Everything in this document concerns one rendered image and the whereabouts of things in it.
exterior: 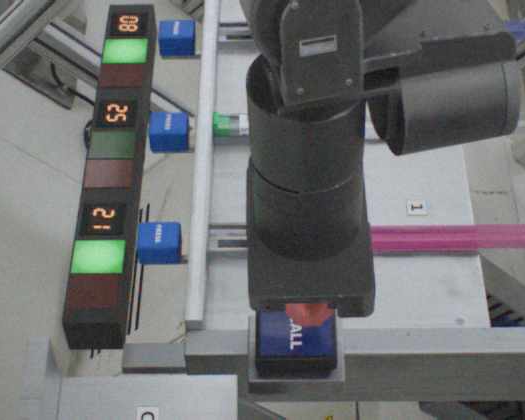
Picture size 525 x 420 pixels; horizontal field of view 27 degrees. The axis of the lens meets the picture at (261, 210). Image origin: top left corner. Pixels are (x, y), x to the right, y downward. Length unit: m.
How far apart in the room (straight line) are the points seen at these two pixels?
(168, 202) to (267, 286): 0.94
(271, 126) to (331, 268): 0.10
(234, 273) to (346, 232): 0.20
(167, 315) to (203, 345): 0.66
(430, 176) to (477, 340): 0.15
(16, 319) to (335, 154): 1.13
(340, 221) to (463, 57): 0.11
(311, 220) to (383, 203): 0.26
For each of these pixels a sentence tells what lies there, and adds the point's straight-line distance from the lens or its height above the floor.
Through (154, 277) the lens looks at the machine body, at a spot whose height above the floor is 0.25.
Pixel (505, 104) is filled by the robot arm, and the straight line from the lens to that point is 0.52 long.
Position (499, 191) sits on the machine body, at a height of 0.62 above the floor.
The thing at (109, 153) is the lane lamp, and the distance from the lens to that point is 0.84.
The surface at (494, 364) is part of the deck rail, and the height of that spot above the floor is 0.85.
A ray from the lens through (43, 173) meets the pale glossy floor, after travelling 1.77.
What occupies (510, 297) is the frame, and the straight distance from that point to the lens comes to 1.23.
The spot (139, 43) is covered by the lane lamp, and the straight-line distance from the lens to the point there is 0.93.
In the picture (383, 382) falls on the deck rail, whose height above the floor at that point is 0.79.
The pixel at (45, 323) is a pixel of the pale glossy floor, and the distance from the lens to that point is 1.63.
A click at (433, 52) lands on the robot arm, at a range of 0.50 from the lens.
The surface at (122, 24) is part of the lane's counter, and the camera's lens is 0.96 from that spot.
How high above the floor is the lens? 1.18
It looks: 34 degrees down
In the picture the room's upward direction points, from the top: 56 degrees clockwise
